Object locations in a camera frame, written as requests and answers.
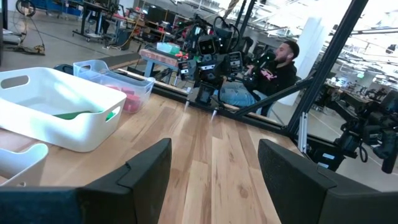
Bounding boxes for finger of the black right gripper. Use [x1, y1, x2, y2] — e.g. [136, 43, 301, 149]
[225, 51, 243, 75]
[178, 58, 200, 82]

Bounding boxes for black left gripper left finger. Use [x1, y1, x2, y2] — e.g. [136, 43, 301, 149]
[77, 138, 173, 224]

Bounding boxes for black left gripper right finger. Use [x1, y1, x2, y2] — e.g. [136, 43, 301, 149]
[257, 138, 339, 224]

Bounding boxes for long red block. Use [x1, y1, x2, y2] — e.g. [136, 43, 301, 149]
[123, 94, 143, 113]

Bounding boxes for green rectangular block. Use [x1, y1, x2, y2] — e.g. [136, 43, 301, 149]
[53, 110, 116, 122]

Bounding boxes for teal plastic box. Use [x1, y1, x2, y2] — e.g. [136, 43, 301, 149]
[156, 42, 182, 55]

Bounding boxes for person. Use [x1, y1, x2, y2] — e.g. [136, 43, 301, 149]
[217, 39, 301, 118]

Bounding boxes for clear plastic bin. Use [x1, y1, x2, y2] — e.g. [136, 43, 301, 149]
[73, 58, 155, 113]

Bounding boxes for black robot equipment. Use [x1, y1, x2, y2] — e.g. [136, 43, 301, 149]
[326, 90, 398, 174]

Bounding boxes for white plastic bin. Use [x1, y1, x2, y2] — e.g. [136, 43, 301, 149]
[0, 67, 127, 153]

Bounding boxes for grey plastic bin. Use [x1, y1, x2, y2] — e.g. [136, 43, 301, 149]
[0, 142, 49, 187]

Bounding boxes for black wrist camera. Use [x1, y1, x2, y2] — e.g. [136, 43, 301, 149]
[197, 35, 217, 57]

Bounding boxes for grey metal table frame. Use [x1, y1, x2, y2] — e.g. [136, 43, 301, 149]
[139, 48, 187, 86]

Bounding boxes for silver metal bracket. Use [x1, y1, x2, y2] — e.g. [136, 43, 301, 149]
[297, 111, 309, 154]

